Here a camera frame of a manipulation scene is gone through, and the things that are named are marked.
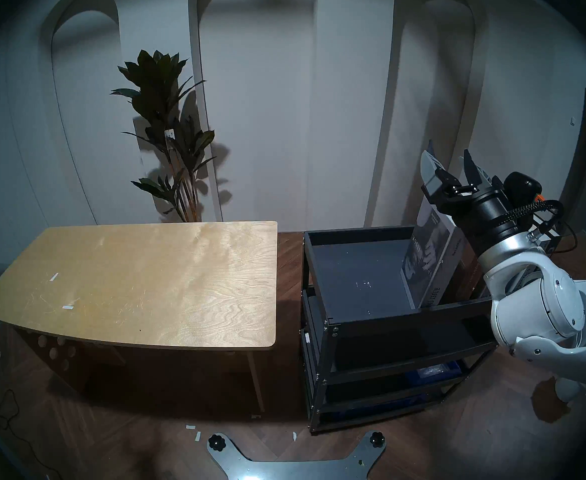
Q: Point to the black star knob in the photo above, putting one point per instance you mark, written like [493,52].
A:
[377,439]
[216,441]

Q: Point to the black metal shelf cart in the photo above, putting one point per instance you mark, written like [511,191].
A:
[363,284]

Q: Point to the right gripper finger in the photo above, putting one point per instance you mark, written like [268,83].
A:
[435,176]
[475,176]

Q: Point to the light wooden display table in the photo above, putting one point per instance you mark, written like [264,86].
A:
[148,284]

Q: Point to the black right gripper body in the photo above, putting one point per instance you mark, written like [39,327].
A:
[483,211]

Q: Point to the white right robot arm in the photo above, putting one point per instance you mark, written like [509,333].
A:
[538,299]

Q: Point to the large grey SPECIAL ISSUE book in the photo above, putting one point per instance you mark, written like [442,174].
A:
[430,254]

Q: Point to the grey metal robot base plate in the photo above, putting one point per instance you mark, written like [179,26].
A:
[293,469]

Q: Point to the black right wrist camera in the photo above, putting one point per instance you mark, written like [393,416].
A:
[523,186]

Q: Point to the blue bin with clear bag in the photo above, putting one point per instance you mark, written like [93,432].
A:
[435,371]

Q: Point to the tall green potted plant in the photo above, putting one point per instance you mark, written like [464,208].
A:
[160,94]

